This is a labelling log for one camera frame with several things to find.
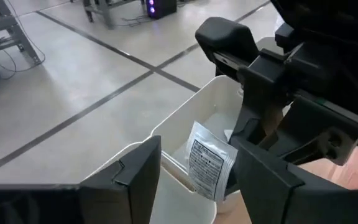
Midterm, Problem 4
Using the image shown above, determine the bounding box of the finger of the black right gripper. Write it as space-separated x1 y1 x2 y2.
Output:
258 98 358 166
228 58 292 150

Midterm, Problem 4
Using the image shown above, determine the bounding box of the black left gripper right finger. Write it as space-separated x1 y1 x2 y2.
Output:
234 139 311 224

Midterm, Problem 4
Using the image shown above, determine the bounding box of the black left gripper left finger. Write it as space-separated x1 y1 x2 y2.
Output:
79 135 163 224

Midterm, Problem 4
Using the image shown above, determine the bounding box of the white packet with dark print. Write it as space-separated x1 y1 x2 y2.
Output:
185 120 239 202

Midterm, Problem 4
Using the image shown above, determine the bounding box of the white plastic bin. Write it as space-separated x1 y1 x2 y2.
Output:
150 74 245 200
84 141 219 224

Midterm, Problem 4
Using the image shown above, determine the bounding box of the black computer with purple lights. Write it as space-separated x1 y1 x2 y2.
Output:
145 0 178 20

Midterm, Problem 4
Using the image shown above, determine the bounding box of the grey metal table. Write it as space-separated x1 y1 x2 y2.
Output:
82 0 145 29
0 0 43 66

